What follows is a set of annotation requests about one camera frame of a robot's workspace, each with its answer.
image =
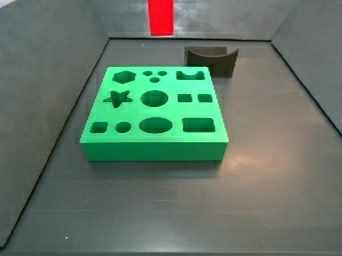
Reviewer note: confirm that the green shape-sorter block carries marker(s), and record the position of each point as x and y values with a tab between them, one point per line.
156	113

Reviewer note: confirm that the dark grey curved block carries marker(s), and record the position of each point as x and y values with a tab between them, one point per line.
217	58

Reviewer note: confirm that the red vertical strip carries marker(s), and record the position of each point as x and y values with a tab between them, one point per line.
161	16

